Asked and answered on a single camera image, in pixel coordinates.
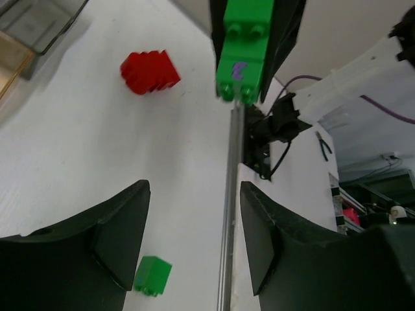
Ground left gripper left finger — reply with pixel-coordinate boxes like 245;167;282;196
1;180;150;310

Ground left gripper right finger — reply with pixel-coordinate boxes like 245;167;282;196
240;181;414;310

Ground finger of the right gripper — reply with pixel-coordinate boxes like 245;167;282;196
259;0;307;102
209;0;227;58

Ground small green lego block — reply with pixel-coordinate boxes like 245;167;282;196
133;256;172;297

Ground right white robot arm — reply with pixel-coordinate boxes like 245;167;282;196
209;1;414;126

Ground red lego block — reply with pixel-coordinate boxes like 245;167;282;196
120;50;181;95

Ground pliers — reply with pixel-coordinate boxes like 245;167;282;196
315;131;333;162

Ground grey container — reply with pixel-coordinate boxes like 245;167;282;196
1;0;88;80

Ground orange container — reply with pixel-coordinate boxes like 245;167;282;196
1;32;34;102

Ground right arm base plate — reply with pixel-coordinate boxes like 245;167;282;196
242;93;317;182

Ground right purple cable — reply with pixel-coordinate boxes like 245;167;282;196
279;75;415;125

